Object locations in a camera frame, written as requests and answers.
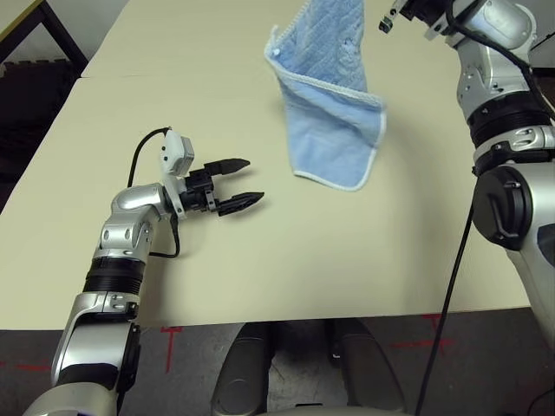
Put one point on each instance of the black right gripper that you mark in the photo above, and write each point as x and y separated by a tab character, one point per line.
416	8

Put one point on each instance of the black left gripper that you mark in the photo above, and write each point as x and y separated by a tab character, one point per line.
197	190

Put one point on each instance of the light blue towel white trim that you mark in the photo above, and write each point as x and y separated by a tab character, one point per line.
329	130

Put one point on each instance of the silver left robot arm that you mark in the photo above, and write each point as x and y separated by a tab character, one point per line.
126	208

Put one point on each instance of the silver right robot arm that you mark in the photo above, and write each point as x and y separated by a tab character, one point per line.
490	78

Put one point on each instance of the black cabinet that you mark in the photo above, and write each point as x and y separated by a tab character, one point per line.
548	82

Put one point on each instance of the black foam floor mat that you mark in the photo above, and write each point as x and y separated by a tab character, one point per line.
26	108

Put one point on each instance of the grey robot torso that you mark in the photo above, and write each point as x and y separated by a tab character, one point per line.
303	411

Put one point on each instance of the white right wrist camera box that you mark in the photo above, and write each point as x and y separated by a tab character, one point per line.
440	30

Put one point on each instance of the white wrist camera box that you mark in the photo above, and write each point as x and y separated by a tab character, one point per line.
440	30
175	149

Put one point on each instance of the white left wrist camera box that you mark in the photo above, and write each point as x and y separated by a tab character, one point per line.
175	149

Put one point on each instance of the side table black frame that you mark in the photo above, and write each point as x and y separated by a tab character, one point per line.
65	37

